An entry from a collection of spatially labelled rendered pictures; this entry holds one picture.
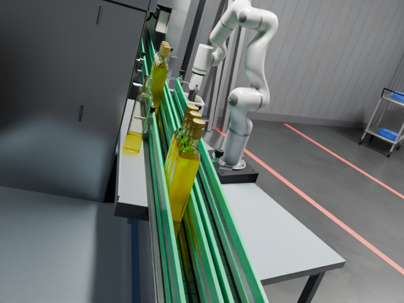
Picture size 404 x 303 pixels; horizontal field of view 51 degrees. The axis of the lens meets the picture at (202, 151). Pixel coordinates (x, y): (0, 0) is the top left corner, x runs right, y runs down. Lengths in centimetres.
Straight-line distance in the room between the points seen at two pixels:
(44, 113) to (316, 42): 555
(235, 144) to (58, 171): 94
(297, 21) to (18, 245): 543
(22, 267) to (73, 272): 15
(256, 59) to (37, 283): 140
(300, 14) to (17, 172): 520
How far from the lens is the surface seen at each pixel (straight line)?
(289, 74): 659
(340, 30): 708
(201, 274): 95
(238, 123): 216
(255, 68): 214
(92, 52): 153
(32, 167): 170
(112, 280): 139
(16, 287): 133
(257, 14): 212
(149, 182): 132
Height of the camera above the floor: 165
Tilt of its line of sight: 21 degrees down
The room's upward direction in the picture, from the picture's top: 17 degrees clockwise
